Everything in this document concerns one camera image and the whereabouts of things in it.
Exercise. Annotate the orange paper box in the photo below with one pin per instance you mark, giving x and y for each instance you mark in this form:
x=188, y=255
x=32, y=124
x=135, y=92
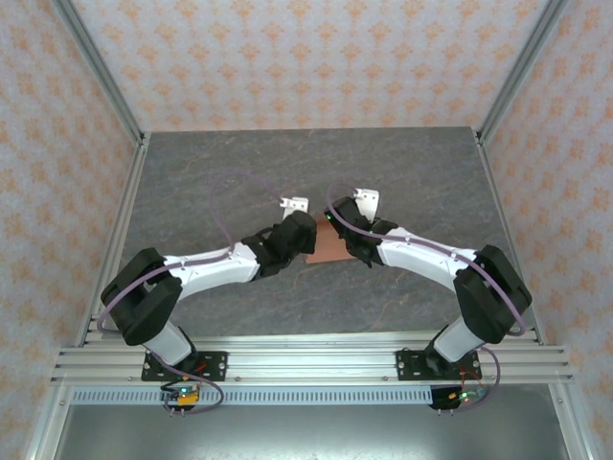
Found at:
x=328, y=249

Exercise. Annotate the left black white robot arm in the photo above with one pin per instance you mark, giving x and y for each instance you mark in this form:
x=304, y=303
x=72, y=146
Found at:
x=153, y=302

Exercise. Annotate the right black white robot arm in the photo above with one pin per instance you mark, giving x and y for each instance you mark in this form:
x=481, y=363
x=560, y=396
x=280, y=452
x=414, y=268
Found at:
x=493, y=292

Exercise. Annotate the grey metal sheet panel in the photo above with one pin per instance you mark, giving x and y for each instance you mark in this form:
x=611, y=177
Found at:
x=306, y=431

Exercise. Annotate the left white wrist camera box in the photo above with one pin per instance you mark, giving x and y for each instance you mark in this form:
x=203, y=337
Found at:
x=296, y=206

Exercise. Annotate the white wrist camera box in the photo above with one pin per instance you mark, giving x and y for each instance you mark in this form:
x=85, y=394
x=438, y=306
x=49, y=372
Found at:
x=369, y=203
x=296, y=206

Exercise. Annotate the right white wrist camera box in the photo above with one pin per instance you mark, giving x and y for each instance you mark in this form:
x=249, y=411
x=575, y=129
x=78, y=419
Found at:
x=369, y=203

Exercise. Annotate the aluminium base rail beam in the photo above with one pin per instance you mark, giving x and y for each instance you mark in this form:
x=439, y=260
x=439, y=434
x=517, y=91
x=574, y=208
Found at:
x=311, y=366

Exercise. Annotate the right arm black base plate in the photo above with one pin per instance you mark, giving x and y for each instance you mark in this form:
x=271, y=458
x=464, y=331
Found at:
x=407, y=366

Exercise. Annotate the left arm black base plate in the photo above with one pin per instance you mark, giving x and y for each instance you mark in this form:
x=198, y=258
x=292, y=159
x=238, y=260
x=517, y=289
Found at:
x=215, y=364

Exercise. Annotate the aluminium table side rail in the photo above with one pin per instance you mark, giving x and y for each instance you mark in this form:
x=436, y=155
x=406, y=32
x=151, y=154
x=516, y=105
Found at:
x=498, y=201
x=129, y=201

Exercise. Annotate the aluminium frame post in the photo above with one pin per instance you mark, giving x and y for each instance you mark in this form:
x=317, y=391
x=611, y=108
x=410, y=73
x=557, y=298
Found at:
x=522, y=67
x=96, y=67

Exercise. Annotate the aluminium frame leg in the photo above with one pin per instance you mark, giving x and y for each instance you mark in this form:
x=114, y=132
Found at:
x=572, y=426
x=48, y=426

